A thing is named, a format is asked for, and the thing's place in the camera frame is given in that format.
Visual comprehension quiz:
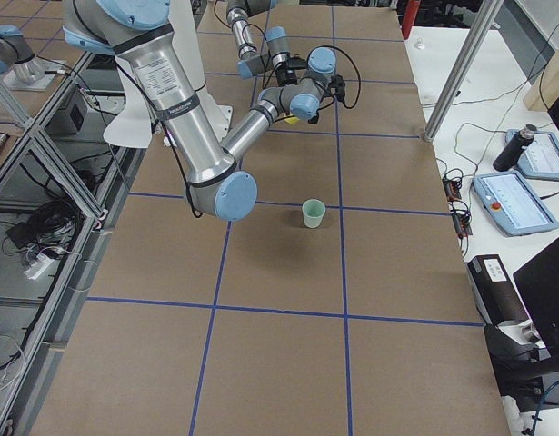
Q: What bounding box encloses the aluminium table post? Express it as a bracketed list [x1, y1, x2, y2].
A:
[422, 0, 504, 143]

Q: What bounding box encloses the black water bottle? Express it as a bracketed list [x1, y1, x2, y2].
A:
[493, 124, 537, 172]

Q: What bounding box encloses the near teach pendant tablet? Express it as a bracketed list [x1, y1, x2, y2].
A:
[473, 171, 559, 236]

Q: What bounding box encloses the red cylinder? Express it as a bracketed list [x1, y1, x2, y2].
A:
[401, 0, 421, 40]

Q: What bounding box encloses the far teach pendant tablet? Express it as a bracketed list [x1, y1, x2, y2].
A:
[514, 131, 559, 182]

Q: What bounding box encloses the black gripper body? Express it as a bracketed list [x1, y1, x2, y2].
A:
[275, 54, 307, 86]

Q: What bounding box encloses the green plastic cup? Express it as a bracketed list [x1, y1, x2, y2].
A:
[302, 199, 326, 229]

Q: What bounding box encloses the black camera cable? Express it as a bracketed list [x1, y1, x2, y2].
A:
[314, 45, 364, 110]

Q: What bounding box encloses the teach pendant tablet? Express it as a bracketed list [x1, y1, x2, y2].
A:
[473, 171, 559, 236]
[514, 131, 559, 182]

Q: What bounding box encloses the yellow plastic cup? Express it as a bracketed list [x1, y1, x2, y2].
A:
[280, 114, 300, 124]

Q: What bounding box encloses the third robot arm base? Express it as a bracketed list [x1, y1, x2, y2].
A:
[0, 25, 69, 92]

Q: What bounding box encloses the black monitor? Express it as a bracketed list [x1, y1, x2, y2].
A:
[514, 237, 559, 352]

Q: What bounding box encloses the black cardboard box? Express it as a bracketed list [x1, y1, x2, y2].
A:
[467, 254, 531, 343]

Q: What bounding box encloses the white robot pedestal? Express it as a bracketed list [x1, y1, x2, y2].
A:
[169, 0, 233, 141]

